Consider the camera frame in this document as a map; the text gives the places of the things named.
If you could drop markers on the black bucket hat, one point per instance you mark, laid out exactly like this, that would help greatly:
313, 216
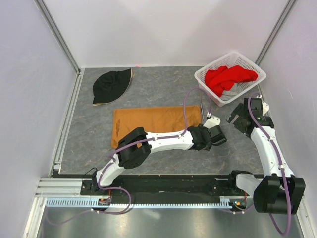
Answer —
111, 86

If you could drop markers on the left aluminium frame post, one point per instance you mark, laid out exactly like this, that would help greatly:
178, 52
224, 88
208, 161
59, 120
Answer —
57, 34

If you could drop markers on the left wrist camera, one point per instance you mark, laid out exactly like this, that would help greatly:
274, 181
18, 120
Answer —
211, 121

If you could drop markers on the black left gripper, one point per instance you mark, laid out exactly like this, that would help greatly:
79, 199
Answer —
202, 128

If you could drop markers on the orange cloth napkin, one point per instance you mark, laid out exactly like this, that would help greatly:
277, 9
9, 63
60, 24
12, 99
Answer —
153, 119

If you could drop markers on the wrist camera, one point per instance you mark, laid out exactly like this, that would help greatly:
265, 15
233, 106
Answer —
211, 121
265, 106

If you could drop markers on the aluminium frame post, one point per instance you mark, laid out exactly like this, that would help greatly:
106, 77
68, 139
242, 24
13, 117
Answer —
57, 34
275, 30

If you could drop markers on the grey cloth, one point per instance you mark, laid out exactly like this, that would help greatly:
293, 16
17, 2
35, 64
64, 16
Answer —
234, 91

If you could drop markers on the right aluminium frame post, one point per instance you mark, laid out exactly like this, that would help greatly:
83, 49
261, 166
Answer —
275, 30

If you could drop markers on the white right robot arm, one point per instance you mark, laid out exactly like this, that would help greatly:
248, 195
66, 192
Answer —
280, 191

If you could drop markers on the silver knife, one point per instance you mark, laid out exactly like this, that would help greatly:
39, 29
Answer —
202, 109

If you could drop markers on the aluminium front rail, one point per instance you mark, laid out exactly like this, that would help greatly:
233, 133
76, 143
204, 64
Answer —
59, 187

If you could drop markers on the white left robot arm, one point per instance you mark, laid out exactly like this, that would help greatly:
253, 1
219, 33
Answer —
136, 146

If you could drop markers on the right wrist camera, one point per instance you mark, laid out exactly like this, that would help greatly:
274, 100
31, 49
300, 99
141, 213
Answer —
265, 106

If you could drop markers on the slotted cable duct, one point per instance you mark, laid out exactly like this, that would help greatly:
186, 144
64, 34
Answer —
224, 203

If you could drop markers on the red cloth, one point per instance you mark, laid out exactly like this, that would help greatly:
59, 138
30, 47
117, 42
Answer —
224, 78

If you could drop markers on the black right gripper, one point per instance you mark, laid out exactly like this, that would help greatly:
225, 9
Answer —
237, 110

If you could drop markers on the white plastic basket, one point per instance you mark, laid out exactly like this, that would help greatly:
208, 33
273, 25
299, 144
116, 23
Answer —
230, 59

